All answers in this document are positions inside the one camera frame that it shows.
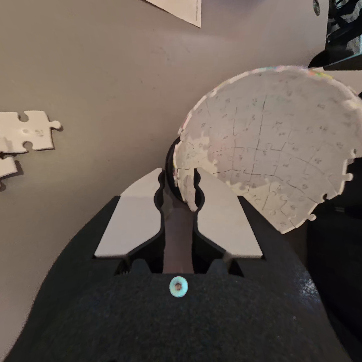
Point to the white puzzle piece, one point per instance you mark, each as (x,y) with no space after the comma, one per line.
(34,133)

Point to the puzzle instruction sheet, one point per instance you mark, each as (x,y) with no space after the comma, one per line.
(181,8)

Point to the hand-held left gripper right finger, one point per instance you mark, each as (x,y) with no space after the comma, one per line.
(226,226)

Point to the partly built puzzle ball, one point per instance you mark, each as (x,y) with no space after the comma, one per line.
(268,147)

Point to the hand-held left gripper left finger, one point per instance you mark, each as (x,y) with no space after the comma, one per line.
(133,226)

